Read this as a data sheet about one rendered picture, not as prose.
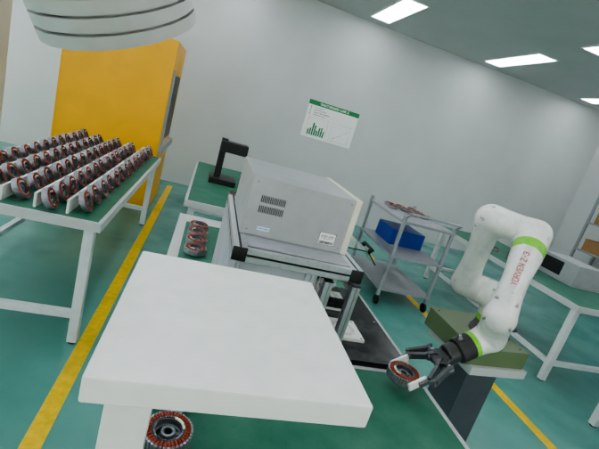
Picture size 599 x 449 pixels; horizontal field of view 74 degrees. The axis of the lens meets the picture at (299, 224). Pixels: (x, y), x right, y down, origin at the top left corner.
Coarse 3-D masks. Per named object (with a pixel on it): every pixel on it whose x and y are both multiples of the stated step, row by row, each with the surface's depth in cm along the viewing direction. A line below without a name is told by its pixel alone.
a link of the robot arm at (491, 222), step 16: (480, 208) 162; (496, 208) 158; (480, 224) 160; (496, 224) 156; (512, 224) 154; (480, 240) 165; (496, 240) 165; (464, 256) 178; (480, 256) 170; (464, 272) 180; (480, 272) 178; (464, 288) 184; (480, 288) 181
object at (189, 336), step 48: (144, 288) 64; (192, 288) 68; (240, 288) 73; (288, 288) 80; (144, 336) 52; (192, 336) 55; (240, 336) 58; (288, 336) 62; (336, 336) 67; (96, 384) 43; (144, 384) 44; (192, 384) 46; (240, 384) 48; (288, 384) 51; (336, 384) 54; (144, 432) 53
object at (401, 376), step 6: (396, 360) 141; (390, 366) 136; (396, 366) 138; (402, 366) 139; (408, 366) 139; (390, 372) 134; (396, 372) 133; (402, 372) 138; (408, 372) 138; (414, 372) 136; (390, 378) 134; (396, 378) 132; (402, 378) 132; (408, 378) 132; (414, 378) 133; (402, 384) 131
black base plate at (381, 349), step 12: (336, 288) 206; (360, 300) 199; (336, 312) 178; (360, 312) 186; (360, 324) 173; (372, 324) 177; (372, 336) 166; (384, 336) 169; (348, 348) 151; (360, 348) 153; (372, 348) 156; (384, 348) 159; (360, 360) 145; (372, 360) 148; (384, 360) 150
